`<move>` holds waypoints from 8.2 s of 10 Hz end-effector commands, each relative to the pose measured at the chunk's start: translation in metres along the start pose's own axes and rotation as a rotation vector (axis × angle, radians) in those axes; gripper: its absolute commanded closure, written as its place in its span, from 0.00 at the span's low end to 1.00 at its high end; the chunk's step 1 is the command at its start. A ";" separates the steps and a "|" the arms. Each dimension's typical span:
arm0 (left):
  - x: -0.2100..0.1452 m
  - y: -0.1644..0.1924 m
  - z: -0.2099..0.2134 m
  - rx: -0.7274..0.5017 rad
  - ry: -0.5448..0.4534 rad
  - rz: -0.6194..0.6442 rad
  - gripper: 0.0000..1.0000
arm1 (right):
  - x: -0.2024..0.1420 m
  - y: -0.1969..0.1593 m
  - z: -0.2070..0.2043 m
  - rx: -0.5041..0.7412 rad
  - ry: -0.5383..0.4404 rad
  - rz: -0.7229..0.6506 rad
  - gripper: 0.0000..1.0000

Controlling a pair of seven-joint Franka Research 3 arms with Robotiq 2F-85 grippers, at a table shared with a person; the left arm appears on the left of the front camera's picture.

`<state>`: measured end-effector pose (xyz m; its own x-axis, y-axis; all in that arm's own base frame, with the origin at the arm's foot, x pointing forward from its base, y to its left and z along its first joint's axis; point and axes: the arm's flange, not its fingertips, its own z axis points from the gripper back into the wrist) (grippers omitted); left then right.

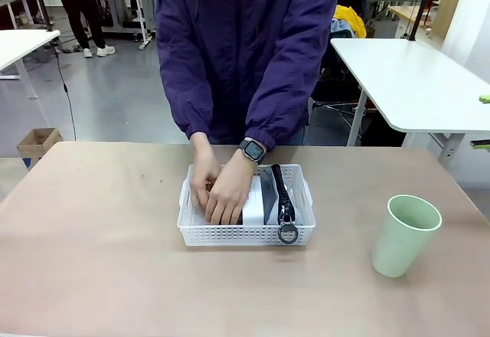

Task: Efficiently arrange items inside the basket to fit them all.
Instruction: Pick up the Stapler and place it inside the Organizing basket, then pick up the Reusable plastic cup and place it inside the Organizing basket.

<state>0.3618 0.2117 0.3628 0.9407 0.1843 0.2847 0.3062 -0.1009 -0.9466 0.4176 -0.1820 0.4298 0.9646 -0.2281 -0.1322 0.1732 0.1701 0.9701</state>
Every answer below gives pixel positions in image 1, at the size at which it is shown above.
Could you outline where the background person in black trousers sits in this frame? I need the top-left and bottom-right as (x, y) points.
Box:
(48, 0), (116, 59)

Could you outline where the person's left hand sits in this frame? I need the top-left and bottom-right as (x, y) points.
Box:
(204, 148), (262, 226)

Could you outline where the person in purple jacket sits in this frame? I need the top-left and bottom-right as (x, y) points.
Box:
(154, 0), (341, 153)

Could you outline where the cardboard box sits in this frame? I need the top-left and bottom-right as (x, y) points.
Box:
(16, 127), (64, 170)

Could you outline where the white rectangular box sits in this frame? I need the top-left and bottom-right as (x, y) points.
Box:
(242, 175), (266, 227)

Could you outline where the large white side table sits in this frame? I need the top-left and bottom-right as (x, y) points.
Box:
(329, 38), (490, 170)

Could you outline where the pale green cup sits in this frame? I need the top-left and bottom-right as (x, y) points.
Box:
(371, 194), (443, 279)

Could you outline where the person's right forearm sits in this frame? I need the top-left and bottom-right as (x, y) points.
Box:
(155, 26), (215, 143)

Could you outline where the tall cardboard panel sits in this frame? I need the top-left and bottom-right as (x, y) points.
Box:
(435, 0), (465, 44)

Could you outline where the person's left forearm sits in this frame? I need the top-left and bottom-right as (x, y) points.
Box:
(243, 26), (338, 153)

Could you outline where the black office chair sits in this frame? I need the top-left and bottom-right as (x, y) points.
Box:
(308, 26), (371, 139)

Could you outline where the white table with grey legs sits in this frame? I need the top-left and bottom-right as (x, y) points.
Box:
(0, 28), (62, 100)

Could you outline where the grey zipper pouch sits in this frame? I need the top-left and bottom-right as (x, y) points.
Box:
(261, 163), (304, 245)

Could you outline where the yellow cloth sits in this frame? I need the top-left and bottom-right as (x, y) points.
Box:
(332, 4), (368, 40)

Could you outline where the black floor cable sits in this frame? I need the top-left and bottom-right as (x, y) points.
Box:
(52, 44), (77, 142)

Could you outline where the black stand pole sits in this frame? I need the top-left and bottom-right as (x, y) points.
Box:
(407, 0), (438, 42)

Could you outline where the white perforated plastic basket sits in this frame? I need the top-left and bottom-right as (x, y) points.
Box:
(176, 163), (317, 247)

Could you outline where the grey wristwatch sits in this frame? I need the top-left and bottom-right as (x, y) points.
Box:
(238, 137), (268, 166)

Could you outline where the person's right hand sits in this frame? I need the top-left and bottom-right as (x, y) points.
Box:
(189, 131), (224, 207)

